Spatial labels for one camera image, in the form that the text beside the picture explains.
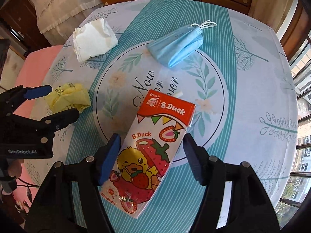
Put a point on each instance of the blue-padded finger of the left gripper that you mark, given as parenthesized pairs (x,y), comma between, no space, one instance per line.
(19,94)

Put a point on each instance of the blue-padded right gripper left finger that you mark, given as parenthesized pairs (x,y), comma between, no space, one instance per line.
(107,156)

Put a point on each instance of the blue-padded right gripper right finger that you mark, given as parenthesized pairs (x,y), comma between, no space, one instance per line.
(198,159)

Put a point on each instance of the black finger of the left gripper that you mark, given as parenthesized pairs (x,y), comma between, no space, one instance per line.
(55,122)

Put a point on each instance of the yellow paper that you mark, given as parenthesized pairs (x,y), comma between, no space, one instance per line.
(68,96)

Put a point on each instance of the B.Duck strawberry milk carton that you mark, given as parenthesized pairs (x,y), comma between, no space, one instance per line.
(147,152)

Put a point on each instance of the white tissue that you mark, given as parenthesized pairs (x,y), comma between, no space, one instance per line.
(93,39)

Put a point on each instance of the blue face mask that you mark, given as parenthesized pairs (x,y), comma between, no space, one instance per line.
(173,48)

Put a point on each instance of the person's left hand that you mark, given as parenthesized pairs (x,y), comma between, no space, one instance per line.
(11,169)

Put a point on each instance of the brown wooden door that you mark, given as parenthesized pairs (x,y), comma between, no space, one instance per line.
(19,17)

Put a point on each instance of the teal and white tablecloth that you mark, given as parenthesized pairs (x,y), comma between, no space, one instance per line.
(180,67)

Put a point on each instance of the white lace covered furniture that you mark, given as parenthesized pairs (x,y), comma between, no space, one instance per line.
(57,19)

